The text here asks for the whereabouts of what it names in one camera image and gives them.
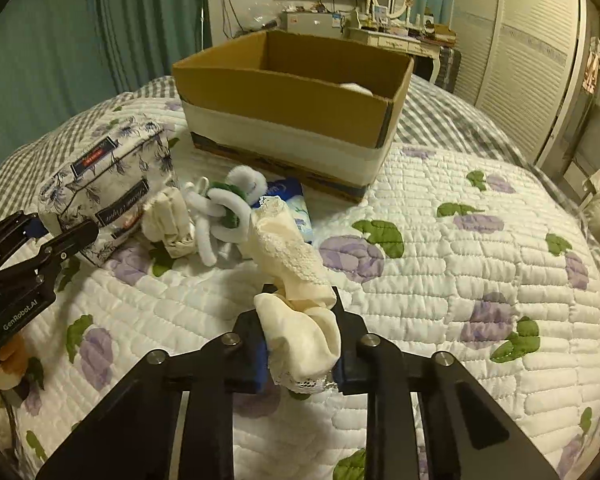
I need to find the floral tissue pack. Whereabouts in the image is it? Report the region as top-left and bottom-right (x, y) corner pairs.
(35, 115), (174, 266)

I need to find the cream lace sock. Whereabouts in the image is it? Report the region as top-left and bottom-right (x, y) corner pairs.
(242, 196), (341, 394)

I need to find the blue tissue packet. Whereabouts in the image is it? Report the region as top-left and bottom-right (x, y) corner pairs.
(266, 178), (314, 244)

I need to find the person left hand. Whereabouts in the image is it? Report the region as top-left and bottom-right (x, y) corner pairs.
(0, 334), (29, 390)

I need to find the floral quilted blanket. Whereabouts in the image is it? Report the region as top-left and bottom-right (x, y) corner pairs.
(0, 91), (600, 480)

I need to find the teal curtain left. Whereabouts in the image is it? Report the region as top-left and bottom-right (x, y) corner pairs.
(0, 0), (127, 179)

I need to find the brown cardboard box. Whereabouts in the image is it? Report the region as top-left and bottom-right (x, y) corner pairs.
(172, 30), (414, 203)

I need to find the white item in box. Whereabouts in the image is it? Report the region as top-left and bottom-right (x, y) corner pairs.
(339, 82), (374, 96)

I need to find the grey checked bed sheet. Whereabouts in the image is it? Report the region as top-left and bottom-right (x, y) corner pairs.
(0, 72), (600, 281)

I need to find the dark suitcase by table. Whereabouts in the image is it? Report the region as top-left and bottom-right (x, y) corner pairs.
(434, 47), (462, 93)

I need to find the white dressing table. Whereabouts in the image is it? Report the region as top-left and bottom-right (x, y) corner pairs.
(342, 11), (446, 84)

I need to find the white sliding wardrobe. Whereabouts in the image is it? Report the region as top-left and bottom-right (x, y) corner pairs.
(451, 0), (583, 162)

